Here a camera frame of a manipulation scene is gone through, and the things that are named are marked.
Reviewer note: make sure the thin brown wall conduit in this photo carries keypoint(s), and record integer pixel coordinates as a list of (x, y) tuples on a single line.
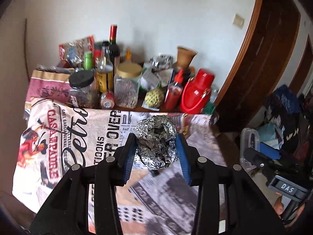
[(26, 49)]

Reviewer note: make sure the person's right hand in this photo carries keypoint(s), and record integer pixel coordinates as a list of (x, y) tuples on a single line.
[(278, 206)]

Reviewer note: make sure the dark wine bottle red cap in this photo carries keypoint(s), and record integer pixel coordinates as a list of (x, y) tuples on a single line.
[(114, 51)]

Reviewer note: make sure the white green packets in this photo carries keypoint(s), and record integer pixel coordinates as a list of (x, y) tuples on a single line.
[(156, 79)]

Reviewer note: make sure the small clear glass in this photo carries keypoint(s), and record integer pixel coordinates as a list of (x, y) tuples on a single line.
[(214, 95)]

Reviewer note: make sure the red jar black lid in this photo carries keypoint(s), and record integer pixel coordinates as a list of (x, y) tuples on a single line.
[(97, 52)]

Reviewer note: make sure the red printed snack packet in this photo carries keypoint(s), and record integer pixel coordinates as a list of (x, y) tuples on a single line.
[(73, 50)]

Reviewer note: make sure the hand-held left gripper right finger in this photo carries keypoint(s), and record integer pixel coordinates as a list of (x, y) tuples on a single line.
[(183, 159)]

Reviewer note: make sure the yellow nozzle bottle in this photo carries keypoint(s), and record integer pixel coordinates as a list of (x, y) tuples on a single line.
[(128, 56)]

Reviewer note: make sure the red thermos jug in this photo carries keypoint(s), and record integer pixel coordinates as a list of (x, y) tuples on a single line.
[(195, 93)]

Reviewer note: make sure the small red capped bottle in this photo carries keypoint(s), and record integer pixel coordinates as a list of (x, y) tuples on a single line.
[(107, 100)]

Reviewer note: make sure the clear bottle yellow label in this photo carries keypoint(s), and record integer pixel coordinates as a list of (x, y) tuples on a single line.
[(104, 76)]

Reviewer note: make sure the red sauce squeeze bottle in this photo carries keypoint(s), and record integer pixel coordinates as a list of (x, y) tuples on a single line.
[(173, 93)]

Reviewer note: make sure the black lid clear jar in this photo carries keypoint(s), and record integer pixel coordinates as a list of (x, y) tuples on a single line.
[(83, 88)]

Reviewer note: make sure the light blue bag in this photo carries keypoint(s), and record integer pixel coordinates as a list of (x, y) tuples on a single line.
[(269, 133)]

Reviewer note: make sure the aluminium foil ball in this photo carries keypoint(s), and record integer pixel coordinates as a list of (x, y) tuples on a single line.
[(155, 142)]

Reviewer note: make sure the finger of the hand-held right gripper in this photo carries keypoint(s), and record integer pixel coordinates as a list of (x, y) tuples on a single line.
[(269, 150), (259, 160)]

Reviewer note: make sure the blue knitted bag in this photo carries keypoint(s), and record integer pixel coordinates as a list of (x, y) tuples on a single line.
[(282, 104)]

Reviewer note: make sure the black garment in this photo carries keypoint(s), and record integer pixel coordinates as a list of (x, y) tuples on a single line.
[(299, 137)]

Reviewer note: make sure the pink printed bag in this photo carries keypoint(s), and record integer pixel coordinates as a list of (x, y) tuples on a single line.
[(46, 85)]

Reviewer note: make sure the green capped bottle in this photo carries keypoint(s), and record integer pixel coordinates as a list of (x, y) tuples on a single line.
[(88, 61)]

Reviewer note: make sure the beige wall switch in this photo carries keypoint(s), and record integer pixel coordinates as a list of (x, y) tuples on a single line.
[(238, 20)]

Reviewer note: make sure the yellow green bumpy ball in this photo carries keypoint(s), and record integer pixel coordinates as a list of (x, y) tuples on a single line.
[(154, 98)]

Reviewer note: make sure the printed newspaper pattern tablecloth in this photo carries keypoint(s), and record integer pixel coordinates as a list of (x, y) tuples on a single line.
[(80, 137)]

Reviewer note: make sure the crumpled foil sheet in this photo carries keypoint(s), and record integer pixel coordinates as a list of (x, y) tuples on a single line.
[(161, 61)]

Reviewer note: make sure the large brown wooden door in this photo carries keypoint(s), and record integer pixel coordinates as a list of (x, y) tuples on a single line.
[(264, 53)]

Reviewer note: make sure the gold lid clear jar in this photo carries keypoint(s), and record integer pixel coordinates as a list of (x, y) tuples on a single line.
[(127, 85)]

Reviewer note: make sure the narrow brown wooden door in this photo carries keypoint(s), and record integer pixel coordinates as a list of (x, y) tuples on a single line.
[(303, 68)]

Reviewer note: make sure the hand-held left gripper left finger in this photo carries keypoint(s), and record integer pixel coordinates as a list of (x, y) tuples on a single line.
[(129, 161)]

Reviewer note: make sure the green scrubber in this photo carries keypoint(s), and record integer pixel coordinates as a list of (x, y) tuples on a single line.
[(210, 108)]

